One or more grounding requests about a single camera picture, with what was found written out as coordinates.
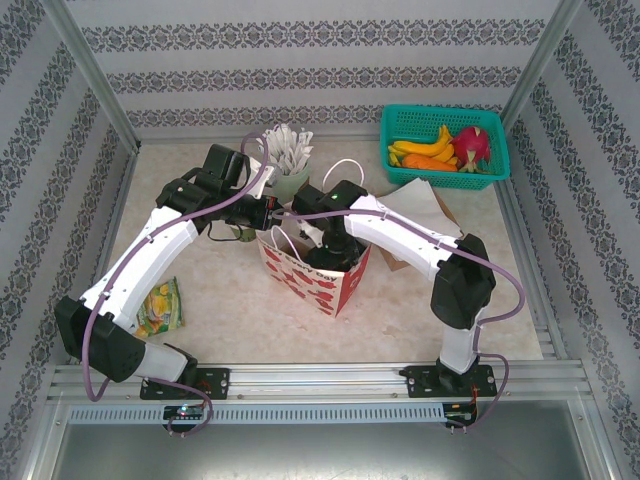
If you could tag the brown pulp cup carrier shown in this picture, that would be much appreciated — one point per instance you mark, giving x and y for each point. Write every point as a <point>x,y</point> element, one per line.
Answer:
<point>296,250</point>

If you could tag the white paper bag red print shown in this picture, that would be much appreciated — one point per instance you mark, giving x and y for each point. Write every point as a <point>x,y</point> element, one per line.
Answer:
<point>320,292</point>

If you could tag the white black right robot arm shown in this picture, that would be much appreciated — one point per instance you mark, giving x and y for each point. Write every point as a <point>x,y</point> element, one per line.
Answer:
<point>400,235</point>

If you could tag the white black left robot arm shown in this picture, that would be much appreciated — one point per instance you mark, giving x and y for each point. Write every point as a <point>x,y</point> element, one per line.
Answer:
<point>145,255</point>

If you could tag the pale green mug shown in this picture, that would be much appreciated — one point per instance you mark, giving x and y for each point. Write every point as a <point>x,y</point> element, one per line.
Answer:
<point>292,187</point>

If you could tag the brown cardboard sheet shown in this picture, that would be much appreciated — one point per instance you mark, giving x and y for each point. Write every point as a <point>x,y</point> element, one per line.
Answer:
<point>397,262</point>

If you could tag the orange carrot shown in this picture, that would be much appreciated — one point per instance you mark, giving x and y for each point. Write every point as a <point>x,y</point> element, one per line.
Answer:
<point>425,162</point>

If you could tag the yellow banana bunch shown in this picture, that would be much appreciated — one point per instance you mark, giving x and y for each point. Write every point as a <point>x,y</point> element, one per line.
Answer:
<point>425,149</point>

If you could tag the teal plastic basket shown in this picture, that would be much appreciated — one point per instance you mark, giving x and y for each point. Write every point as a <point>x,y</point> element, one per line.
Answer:
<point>415,125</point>

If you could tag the pink dragon fruit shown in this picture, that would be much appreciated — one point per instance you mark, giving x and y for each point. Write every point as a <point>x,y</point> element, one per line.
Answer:
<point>472,145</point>

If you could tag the green yellow snack bag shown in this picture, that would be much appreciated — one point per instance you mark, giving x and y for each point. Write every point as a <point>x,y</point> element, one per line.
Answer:
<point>160,310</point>

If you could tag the small circuit board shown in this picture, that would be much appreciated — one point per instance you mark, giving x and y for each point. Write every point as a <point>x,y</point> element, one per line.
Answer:
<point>460,418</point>
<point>185,412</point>

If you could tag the aluminium frame bar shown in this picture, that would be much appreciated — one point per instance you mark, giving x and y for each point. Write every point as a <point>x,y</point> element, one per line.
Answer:
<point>116,225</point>
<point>530,280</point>
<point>190,138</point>

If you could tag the aluminium frame post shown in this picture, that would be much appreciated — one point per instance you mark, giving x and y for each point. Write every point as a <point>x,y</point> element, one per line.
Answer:
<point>542,60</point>
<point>90,70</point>

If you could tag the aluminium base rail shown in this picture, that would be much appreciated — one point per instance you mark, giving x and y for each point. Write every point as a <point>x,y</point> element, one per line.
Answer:
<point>310,377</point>

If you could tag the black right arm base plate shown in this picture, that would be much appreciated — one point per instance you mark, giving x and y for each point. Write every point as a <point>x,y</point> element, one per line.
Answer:
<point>420,380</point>

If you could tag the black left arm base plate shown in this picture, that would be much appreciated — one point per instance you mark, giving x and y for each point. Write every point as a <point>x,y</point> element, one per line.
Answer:
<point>215,380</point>

